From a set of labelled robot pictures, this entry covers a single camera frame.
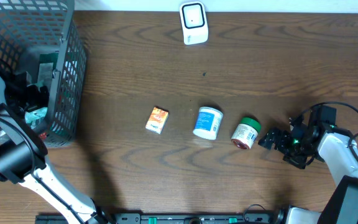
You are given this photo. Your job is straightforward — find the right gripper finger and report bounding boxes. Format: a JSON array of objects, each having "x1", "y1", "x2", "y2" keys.
[
  {"x1": 265, "y1": 128, "x2": 282, "y2": 140},
  {"x1": 258, "y1": 136, "x2": 278, "y2": 150}
]

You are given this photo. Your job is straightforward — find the green lid Knorr jar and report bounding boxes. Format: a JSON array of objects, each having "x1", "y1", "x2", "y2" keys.
[{"x1": 231, "y1": 117, "x2": 261, "y2": 149}]

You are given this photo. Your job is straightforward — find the teal white wipes packet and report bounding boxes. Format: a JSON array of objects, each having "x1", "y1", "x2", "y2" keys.
[{"x1": 24, "y1": 107, "x2": 47, "y2": 129}]

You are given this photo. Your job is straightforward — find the white jar blue label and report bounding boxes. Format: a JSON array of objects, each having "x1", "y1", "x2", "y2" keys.
[{"x1": 193, "y1": 106, "x2": 223, "y2": 140}]

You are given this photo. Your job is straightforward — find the small orange box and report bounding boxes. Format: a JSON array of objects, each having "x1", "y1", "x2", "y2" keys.
[{"x1": 145, "y1": 107, "x2": 169, "y2": 134}]

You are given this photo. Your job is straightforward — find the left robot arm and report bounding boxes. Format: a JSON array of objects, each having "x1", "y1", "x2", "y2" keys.
[{"x1": 0, "y1": 76, "x2": 115, "y2": 223}]

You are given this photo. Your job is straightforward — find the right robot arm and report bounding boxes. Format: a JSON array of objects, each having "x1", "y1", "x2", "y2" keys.
[{"x1": 258, "y1": 119, "x2": 358, "y2": 223}]

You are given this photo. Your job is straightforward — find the white barcode scanner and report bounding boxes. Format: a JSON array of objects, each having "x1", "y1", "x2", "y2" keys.
[{"x1": 179, "y1": 1, "x2": 209, "y2": 45}]

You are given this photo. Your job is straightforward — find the green 3M pouch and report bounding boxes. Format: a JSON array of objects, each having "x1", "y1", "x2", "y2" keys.
[{"x1": 37, "y1": 52, "x2": 58, "y2": 91}]

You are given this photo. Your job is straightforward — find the grey plastic mesh basket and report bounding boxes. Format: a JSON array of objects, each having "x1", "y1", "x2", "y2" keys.
[{"x1": 0, "y1": 0, "x2": 88, "y2": 147}]

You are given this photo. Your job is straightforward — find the left black cable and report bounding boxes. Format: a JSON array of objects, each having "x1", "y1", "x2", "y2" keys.
[{"x1": 0, "y1": 108, "x2": 86, "y2": 224}]

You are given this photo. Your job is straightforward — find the black cable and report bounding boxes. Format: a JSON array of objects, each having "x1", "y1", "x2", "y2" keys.
[
  {"x1": 0, "y1": 108, "x2": 86, "y2": 224},
  {"x1": 290, "y1": 101, "x2": 358, "y2": 187}
]

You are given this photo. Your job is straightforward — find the right black cable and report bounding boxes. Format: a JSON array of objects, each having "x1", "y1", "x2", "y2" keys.
[{"x1": 290, "y1": 101, "x2": 358, "y2": 187}]

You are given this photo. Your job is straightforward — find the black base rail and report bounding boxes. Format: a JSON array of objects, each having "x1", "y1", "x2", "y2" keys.
[{"x1": 35, "y1": 212, "x2": 279, "y2": 224}]

